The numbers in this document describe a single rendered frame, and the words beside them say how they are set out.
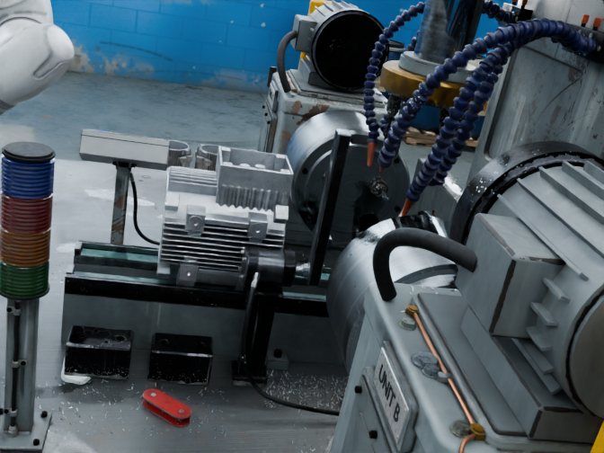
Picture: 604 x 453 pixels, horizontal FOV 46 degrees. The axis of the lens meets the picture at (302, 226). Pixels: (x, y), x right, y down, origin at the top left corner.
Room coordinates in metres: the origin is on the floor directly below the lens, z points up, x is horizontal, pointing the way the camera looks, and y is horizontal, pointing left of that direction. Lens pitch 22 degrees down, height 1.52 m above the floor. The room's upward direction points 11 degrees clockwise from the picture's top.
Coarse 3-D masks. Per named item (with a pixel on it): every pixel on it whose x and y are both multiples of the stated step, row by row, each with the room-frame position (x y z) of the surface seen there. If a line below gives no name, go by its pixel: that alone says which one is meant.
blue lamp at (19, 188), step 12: (12, 168) 0.77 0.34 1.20; (24, 168) 0.77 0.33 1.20; (36, 168) 0.78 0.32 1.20; (48, 168) 0.79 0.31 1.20; (12, 180) 0.77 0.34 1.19; (24, 180) 0.77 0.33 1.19; (36, 180) 0.78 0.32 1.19; (48, 180) 0.79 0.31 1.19; (12, 192) 0.77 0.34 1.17; (24, 192) 0.77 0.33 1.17; (36, 192) 0.78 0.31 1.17; (48, 192) 0.79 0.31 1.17
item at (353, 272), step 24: (408, 216) 0.98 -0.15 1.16; (360, 240) 0.95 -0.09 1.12; (336, 264) 0.96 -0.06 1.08; (360, 264) 0.90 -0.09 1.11; (408, 264) 0.84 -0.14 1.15; (432, 264) 0.83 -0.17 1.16; (336, 288) 0.92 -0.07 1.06; (360, 288) 0.85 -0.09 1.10; (456, 288) 0.80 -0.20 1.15; (336, 312) 0.89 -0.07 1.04; (360, 312) 0.81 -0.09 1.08; (336, 336) 0.88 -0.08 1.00
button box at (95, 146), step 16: (80, 144) 1.32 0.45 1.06; (96, 144) 1.32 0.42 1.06; (112, 144) 1.33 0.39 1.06; (128, 144) 1.34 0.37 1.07; (144, 144) 1.35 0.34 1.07; (160, 144) 1.36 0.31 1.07; (96, 160) 1.35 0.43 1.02; (112, 160) 1.34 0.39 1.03; (128, 160) 1.33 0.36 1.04; (144, 160) 1.33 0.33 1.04; (160, 160) 1.34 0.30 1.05
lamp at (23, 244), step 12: (0, 228) 0.78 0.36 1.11; (0, 240) 0.78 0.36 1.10; (12, 240) 0.77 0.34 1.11; (24, 240) 0.77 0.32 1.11; (36, 240) 0.78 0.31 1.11; (48, 240) 0.80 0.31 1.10; (0, 252) 0.78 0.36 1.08; (12, 252) 0.77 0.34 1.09; (24, 252) 0.77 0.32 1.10; (36, 252) 0.78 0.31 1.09; (48, 252) 0.80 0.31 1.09; (12, 264) 0.77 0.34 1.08; (24, 264) 0.77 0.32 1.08; (36, 264) 0.78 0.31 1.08
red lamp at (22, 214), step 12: (12, 204) 0.77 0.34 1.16; (24, 204) 0.77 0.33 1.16; (36, 204) 0.78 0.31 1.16; (48, 204) 0.79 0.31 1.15; (0, 216) 0.78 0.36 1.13; (12, 216) 0.77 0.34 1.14; (24, 216) 0.77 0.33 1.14; (36, 216) 0.78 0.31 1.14; (48, 216) 0.79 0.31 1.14; (12, 228) 0.77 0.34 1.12; (24, 228) 0.77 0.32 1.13; (36, 228) 0.78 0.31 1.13; (48, 228) 0.79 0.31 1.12
